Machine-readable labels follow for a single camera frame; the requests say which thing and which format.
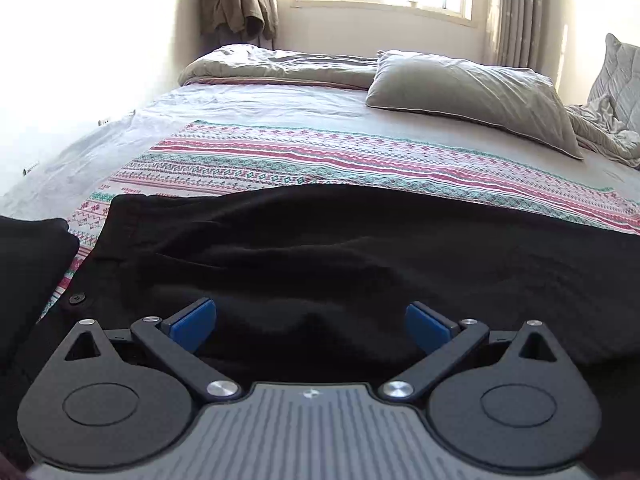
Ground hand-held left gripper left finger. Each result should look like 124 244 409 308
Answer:
64 297 242 403

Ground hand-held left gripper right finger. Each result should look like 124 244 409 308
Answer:
377 302 560 403

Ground black pants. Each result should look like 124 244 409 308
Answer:
0 183 640 411

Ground striped patterned blanket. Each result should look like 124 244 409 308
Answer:
37 120 640 321

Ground bed with grey sheet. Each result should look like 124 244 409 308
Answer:
0 77 640 241

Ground grey pillow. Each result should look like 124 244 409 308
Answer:
365 50 585 161

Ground crumpled grey cloth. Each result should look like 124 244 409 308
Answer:
565 95 640 170

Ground grey duvet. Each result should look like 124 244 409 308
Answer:
178 44 379 92

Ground grey quilted cushion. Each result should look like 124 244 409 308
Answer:
587 33 640 121

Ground grey curtain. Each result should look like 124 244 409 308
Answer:
482 0 547 68

